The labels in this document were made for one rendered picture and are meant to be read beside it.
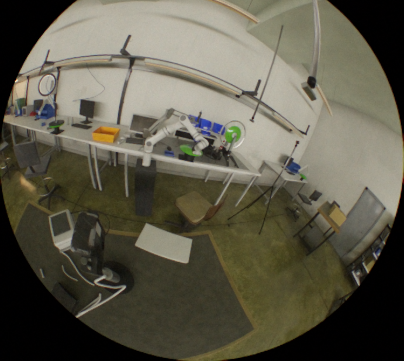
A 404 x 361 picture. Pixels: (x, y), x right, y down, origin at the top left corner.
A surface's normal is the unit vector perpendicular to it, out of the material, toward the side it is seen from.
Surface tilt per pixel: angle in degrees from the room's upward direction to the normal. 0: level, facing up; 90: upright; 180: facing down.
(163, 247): 0
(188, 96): 90
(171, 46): 90
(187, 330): 0
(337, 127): 90
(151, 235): 0
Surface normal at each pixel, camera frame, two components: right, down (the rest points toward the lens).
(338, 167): -0.92, -0.18
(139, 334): 0.32, -0.86
